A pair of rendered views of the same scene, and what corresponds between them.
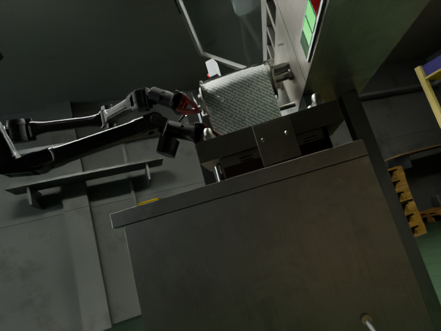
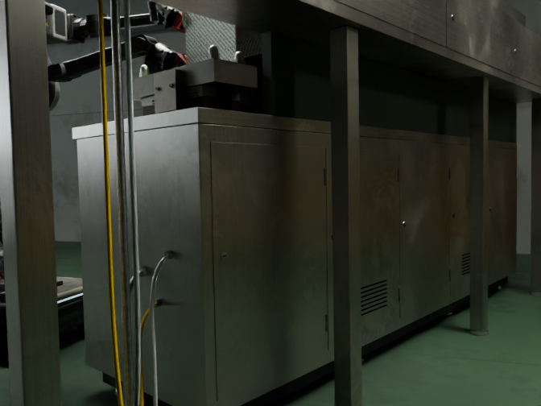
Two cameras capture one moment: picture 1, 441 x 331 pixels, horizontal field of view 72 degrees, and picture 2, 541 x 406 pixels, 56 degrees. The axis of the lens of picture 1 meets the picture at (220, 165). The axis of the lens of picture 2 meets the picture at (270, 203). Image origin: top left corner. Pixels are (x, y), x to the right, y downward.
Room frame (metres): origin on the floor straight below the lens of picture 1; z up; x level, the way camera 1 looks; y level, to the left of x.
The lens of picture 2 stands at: (-0.21, -1.22, 0.72)
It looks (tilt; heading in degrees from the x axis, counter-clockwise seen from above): 3 degrees down; 36
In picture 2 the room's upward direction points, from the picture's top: 1 degrees counter-clockwise
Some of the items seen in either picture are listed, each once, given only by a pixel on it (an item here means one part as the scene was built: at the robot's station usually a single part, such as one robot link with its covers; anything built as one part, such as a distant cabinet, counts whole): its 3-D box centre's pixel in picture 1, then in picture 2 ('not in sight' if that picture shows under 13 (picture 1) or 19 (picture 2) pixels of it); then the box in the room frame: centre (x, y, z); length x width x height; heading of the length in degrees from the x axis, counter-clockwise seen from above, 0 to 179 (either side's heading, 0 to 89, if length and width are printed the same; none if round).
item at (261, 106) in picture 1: (246, 121); (210, 55); (0.99, -0.13, 1.11); 0.23 x 0.01 x 0.18; 84
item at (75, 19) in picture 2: not in sight; (83, 27); (1.26, 0.93, 1.45); 0.09 x 0.08 x 0.12; 17
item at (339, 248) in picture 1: (277, 271); (363, 236); (1.99, -0.17, 0.43); 2.52 x 0.64 x 0.86; 174
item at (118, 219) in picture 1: (255, 202); (360, 142); (1.99, -0.15, 0.88); 2.52 x 0.66 x 0.04; 174
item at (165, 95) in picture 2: (276, 141); (167, 92); (0.77, -0.16, 0.97); 0.10 x 0.03 x 0.11; 84
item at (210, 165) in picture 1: (267, 138); (189, 84); (0.87, -0.15, 1.00); 0.40 x 0.16 x 0.06; 84
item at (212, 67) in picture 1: (212, 70); not in sight; (1.61, -0.10, 1.66); 0.07 x 0.07 x 0.10; 71
